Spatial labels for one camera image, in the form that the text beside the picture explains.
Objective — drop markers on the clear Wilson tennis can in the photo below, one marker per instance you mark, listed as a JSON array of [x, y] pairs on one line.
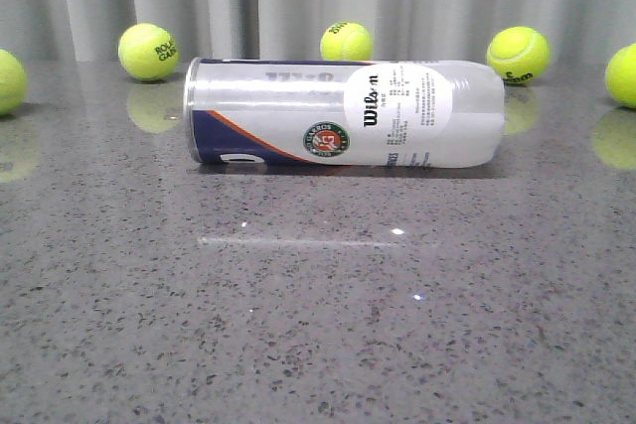
[[445, 114]]

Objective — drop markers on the centre tennis ball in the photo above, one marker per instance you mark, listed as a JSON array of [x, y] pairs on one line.
[[346, 41]]

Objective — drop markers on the Roland Garros tennis ball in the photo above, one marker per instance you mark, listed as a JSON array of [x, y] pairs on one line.
[[148, 52]]

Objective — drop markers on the Wilson printed tennis ball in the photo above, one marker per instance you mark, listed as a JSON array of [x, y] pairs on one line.
[[518, 54]]

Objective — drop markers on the far right tennis ball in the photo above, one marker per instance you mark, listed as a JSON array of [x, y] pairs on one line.
[[620, 76]]

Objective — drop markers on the far left tennis ball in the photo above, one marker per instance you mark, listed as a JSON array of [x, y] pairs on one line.
[[13, 82]]

